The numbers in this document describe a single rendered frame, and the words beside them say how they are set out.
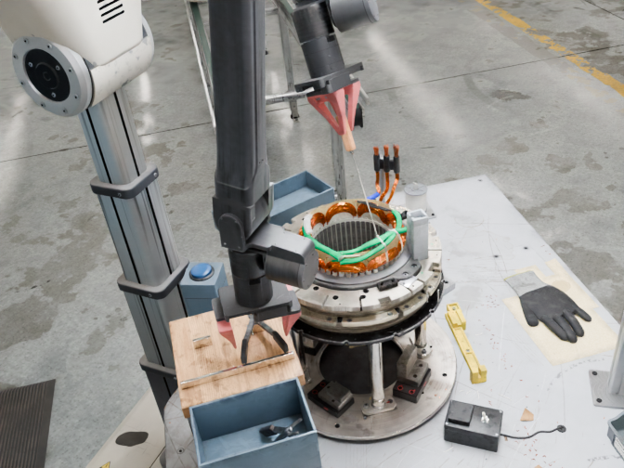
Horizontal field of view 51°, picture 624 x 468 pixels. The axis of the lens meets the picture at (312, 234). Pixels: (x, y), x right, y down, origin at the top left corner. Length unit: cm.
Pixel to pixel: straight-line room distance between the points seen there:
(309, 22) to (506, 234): 93
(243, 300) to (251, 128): 29
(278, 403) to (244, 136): 44
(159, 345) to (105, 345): 120
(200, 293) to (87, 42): 50
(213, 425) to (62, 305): 209
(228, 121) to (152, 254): 69
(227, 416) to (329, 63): 56
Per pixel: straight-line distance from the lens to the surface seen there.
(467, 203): 189
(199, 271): 130
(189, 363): 109
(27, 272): 339
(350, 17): 103
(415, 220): 112
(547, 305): 155
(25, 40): 124
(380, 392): 127
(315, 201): 143
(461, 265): 167
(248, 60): 76
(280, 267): 90
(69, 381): 274
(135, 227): 141
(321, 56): 104
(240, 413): 106
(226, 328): 100
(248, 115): 79
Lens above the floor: 183
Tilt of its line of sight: 36 degrees down
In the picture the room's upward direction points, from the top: 7 degrees counter-clockwise
